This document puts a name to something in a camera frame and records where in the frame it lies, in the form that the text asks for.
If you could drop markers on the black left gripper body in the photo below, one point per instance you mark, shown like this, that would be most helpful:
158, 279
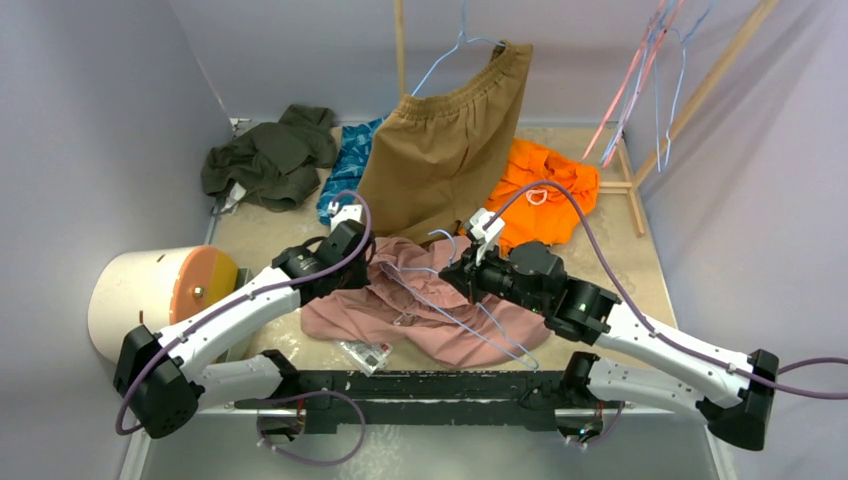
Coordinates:
355, 275

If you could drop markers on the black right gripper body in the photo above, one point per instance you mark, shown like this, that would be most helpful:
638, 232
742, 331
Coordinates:
469, 277

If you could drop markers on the pink shorts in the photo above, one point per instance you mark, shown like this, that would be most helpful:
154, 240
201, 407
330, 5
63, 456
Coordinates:
355, 315

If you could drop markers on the light blue wire hanger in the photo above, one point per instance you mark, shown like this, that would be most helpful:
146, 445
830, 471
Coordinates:
449, 328

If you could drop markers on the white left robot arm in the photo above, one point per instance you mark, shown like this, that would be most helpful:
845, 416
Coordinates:
165, 377

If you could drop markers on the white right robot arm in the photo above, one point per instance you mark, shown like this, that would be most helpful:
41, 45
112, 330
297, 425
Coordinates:
681, 374

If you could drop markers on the orange shorts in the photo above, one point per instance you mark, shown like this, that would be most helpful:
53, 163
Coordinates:
542, 213

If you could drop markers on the blue patterned shorts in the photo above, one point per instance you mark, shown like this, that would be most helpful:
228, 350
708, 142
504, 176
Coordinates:
355, 147

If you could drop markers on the dark green shorts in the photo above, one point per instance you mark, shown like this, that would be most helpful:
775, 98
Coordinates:
277, 163

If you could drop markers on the tan khaki shorts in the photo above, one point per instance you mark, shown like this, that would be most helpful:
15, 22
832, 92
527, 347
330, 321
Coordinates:
434, 161

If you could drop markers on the light blue hanger middle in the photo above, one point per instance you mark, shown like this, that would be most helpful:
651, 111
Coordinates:
641, 74

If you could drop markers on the light blue hanger holding shorts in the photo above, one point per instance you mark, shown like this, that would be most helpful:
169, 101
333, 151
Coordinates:
461, 40

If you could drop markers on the clear plastic packet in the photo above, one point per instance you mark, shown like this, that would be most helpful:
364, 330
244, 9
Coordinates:
368, 358

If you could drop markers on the white cylindrical bin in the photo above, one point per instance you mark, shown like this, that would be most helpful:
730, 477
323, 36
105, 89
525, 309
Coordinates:
134, 289

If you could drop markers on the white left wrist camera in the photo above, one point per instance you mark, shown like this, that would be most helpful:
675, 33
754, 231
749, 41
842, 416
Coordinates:
339, 213

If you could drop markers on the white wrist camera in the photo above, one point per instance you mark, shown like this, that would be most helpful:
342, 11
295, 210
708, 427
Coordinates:
339, 213
484, 228

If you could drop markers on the white pink shorts drawstring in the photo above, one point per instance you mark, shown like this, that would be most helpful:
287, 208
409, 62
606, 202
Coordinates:
405, 319

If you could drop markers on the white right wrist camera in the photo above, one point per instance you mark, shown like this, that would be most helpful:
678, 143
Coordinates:
484, 228

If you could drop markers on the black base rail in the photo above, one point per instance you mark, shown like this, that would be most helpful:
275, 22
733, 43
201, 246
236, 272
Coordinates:
332, 398

